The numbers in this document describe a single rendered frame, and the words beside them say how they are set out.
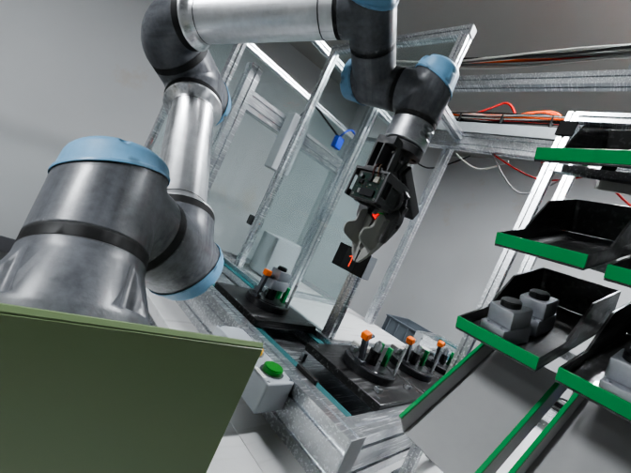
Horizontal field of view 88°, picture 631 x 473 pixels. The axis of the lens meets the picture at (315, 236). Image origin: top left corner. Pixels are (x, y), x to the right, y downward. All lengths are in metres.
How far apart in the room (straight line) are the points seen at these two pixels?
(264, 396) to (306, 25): 0.62
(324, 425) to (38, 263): 0.48
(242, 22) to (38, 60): 3.03
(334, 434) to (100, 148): 0.53
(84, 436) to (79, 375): 0.05
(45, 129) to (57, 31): 0.77
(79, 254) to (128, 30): 3.33
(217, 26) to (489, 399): 0.79
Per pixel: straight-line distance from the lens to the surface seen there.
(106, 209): 0.38
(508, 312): 0.60
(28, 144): 3.57
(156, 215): 0.42
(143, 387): 0.31
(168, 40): 0.72
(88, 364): 0.29
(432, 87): 0.60
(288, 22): 0.60
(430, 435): 0.66
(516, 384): 0.73
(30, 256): 0.36
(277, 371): 0.66
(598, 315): 0.75
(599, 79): 1.48
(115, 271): 0.35
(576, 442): 0.71
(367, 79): 0.62
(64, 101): 3.54
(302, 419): 0.67
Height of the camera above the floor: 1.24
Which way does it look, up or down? 1 degrees down
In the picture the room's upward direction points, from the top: 25 degrees clockwise
